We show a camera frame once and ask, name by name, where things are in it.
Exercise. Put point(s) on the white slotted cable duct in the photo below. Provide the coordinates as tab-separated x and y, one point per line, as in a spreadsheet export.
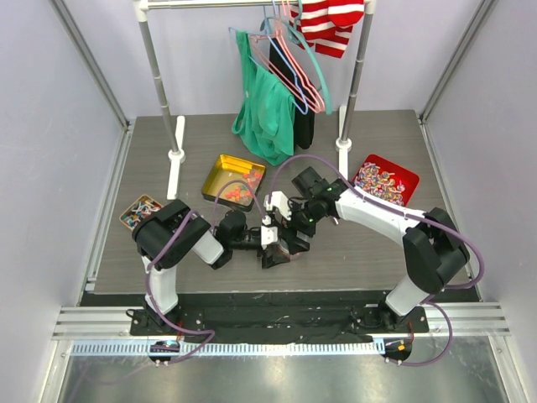
154	348

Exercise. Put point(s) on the aluminium frame post right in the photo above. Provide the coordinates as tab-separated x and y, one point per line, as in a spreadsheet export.
470	33

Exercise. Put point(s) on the white rack foot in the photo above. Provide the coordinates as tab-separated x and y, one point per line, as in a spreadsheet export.
342	145
176	158

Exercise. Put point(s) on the aluminium frame post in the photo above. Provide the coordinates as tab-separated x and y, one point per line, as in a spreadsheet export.
76	36
470	33

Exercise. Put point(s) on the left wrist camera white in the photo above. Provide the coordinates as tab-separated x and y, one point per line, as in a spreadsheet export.
269	232

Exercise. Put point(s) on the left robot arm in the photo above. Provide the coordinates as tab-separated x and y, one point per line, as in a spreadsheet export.
166	236

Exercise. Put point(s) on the red box swirl lollipops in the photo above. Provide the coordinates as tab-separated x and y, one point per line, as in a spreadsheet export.
386	180

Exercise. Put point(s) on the gold tin lollipops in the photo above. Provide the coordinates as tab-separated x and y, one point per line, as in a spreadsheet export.
141	208

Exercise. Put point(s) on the pink clothes hanger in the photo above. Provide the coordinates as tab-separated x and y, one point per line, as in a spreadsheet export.
293	71

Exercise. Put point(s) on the aluminium frame post left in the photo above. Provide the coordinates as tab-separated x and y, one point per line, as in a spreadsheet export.
76	36

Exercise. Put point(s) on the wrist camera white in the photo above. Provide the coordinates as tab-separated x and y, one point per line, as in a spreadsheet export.
269	232
277	201

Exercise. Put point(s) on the blue clothes hanger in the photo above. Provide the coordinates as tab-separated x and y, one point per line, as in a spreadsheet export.
273	28

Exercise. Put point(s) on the rack top bar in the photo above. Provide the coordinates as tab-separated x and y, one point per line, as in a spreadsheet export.
251	4

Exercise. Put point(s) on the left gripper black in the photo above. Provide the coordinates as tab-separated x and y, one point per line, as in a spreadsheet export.
272	259

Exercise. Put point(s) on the black hanging garment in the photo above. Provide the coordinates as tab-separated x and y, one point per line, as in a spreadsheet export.
304	124

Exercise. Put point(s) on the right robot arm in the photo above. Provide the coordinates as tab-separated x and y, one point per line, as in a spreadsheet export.
433	254

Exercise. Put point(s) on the teal clothes hanger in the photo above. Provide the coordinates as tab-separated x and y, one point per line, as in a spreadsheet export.
314	63

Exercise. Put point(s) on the red white striped shirt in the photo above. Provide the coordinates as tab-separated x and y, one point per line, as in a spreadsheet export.
327	25

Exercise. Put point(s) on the gold tin star candies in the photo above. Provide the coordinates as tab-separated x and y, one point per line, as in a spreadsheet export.
233	181

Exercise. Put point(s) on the green t-shirt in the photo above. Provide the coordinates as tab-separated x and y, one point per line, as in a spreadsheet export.
265	122

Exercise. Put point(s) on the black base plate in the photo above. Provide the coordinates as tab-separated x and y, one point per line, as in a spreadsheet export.
277	317

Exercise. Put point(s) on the white rack foot right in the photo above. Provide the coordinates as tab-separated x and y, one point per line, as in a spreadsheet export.
342	145

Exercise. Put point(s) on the white rack foot left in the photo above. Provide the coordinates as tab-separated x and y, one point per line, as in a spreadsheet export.
176	158

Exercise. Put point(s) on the silver rack pole right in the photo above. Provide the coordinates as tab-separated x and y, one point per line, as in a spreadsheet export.
369	10

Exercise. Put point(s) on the clear plastic jar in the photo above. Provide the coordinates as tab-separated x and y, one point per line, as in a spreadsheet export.
294	250

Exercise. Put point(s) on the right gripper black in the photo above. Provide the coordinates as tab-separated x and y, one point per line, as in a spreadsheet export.
289	234

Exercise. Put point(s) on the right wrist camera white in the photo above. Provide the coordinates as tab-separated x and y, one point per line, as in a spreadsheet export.
277	201

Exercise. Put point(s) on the silver rack pole left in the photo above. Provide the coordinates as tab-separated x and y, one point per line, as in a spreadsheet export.
148	44

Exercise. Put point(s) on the silver rack pole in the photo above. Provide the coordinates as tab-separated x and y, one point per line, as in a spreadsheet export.
369	10
148	44

